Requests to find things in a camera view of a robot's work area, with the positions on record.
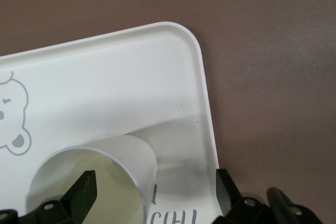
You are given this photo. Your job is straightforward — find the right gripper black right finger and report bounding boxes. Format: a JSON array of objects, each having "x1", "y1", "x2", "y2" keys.
[{"x1": 212, "y1": 168, "x2": 274, "y2": 224}]

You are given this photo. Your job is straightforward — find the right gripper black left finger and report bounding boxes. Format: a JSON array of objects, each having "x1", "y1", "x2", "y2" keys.
[{"x1": 15, "y1": 170, "x2": 99, "y2": 224}]

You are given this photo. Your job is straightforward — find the white plastic cup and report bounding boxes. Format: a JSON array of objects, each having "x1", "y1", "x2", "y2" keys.
[{"x1": 26, "y1": 134, "x2": 158, "y2": 224}]

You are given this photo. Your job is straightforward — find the cream tray with bear print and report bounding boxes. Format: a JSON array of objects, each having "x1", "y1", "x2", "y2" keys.
[{"x1": 0, "y1": 20, "x2": 221, "y2": 224}]

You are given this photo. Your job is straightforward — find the brown table cover mat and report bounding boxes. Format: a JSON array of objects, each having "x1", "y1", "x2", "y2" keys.
[{"x1": 0, "y1": 0, "x2": 336, "y2": 224}]

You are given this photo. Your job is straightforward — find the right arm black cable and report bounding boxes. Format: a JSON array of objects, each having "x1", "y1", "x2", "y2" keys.
[{"x1": 266, "y1": 186, "x2": 292, "y2": 224}]

